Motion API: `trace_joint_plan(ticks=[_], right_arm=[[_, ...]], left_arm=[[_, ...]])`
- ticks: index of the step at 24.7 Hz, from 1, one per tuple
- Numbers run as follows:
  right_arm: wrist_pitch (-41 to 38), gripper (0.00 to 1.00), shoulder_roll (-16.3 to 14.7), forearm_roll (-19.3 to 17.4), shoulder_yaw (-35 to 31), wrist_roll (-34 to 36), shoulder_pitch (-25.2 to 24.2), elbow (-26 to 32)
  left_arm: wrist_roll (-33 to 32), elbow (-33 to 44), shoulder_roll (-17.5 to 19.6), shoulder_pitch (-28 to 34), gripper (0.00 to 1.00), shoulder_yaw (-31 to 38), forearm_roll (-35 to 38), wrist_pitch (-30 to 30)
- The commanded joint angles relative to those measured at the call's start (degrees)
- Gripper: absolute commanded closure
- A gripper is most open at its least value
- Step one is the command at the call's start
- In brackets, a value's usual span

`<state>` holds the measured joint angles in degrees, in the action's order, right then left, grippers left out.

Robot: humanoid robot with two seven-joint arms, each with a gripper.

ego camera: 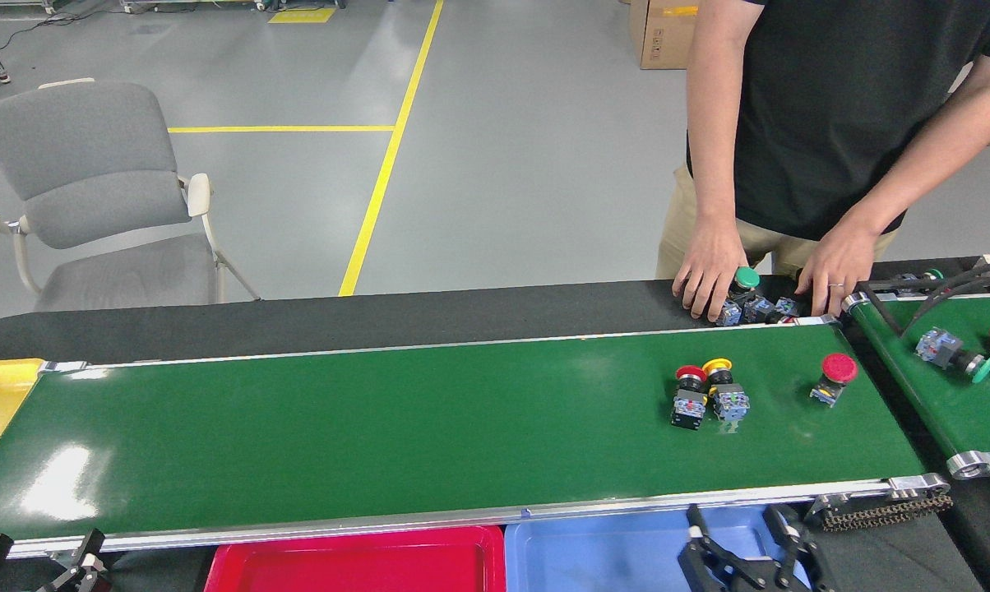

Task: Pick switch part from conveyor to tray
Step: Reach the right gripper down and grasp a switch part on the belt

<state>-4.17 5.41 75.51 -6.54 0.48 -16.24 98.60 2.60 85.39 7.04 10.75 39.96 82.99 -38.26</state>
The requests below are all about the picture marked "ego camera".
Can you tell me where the black cable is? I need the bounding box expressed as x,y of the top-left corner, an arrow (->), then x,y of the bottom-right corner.
857,257 -> 990,338

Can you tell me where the person's right hand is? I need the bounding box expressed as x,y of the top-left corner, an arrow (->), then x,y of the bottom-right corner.
672,220 -> 749,322

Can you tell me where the person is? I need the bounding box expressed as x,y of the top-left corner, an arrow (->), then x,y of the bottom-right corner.
655,0 -> 990,323

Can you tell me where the brown cardboard box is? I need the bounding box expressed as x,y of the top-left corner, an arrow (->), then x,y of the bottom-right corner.
629,0 -> 700,71

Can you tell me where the metal equipment frame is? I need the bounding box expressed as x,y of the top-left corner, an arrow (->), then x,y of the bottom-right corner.
121,0 -> 266,12

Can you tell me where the long green conveyor belt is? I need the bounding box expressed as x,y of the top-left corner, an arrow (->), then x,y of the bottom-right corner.
0,314 -> 952,564

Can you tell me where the grey padded chair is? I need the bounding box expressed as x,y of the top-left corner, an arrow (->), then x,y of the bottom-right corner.
0,78 -> 261,313

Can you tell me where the yellow push button switch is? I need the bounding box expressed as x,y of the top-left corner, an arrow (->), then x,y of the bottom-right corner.
702,358 -> 752,423

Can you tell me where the black drive chain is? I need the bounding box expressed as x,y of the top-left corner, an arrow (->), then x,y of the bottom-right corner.
807,489 -> 954,531

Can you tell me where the person's left hand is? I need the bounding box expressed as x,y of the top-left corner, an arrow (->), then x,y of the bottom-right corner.
794,224 -> 881,318

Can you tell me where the blue plastic tray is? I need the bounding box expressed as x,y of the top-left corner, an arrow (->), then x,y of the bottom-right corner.
503,503 -> 817,592

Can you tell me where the short green conveyor belt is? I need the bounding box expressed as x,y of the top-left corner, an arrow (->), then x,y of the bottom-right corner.
842,288 -> 990,480

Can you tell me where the red plastic tray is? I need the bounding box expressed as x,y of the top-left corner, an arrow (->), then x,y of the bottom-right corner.
204,525 -> 508,592

